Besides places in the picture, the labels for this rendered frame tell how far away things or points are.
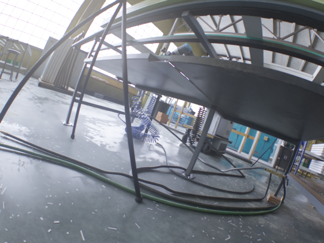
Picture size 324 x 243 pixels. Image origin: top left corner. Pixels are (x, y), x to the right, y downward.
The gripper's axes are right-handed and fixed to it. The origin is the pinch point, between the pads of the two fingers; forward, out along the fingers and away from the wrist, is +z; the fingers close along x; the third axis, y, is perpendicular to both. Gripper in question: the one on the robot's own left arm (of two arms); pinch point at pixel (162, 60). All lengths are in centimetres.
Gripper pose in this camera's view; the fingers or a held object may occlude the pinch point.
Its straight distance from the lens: 161.1
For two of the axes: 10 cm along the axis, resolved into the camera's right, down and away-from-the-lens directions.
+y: -1.4, -9.4, 3.0
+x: -5.8, -1.6, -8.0
